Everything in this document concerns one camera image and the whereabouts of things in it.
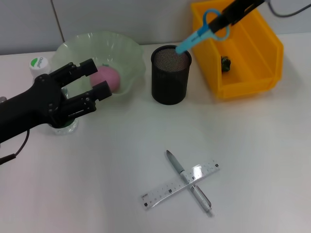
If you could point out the pale green glass fruit plate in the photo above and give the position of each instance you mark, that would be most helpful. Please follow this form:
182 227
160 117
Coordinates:
116 46

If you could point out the clear water bottle green label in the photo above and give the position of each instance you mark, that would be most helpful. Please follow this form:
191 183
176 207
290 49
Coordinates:
39 65

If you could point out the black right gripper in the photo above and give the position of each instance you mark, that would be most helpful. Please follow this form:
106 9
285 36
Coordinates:
247 6

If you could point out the yellow plastic storage bin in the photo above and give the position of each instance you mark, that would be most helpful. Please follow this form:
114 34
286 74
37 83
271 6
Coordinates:
209 60

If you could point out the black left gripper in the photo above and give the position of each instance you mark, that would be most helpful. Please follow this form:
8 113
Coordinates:
29 109

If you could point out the clear plastic ruler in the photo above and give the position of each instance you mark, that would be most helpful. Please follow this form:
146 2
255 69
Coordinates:
167 190

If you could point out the pink peach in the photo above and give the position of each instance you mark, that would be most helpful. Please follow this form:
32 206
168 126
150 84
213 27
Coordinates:
114 77

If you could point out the blue scissors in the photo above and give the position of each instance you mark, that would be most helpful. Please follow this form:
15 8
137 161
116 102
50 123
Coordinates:
192 40

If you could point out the green plastic wrapper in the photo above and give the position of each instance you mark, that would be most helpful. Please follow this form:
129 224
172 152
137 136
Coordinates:
226 64

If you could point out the silver grey pen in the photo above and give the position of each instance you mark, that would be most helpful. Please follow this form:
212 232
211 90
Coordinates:
176 165

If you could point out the black mesh pen cup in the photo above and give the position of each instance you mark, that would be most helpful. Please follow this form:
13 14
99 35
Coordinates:
167 85

